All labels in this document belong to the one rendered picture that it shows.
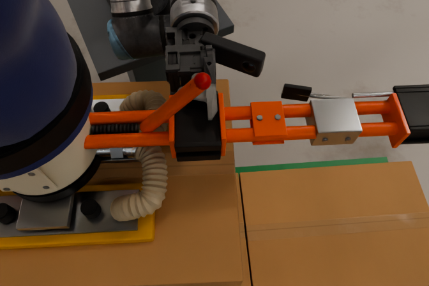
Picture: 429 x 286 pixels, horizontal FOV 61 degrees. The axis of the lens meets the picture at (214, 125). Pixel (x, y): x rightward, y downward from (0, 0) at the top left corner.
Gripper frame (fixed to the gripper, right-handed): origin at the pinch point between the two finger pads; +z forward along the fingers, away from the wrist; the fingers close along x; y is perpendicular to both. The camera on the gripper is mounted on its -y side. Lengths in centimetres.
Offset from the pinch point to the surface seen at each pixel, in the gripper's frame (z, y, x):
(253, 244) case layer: 5, -12, -65
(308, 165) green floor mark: -42, -51, -120
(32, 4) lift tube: 0.5, 17.0, 25.7
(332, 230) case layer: 3, -37, -65
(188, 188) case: 5.3, 5.1, -12.7
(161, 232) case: 12.8, 9.8, -12.7
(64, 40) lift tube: -1.5, 16.8, 18.7
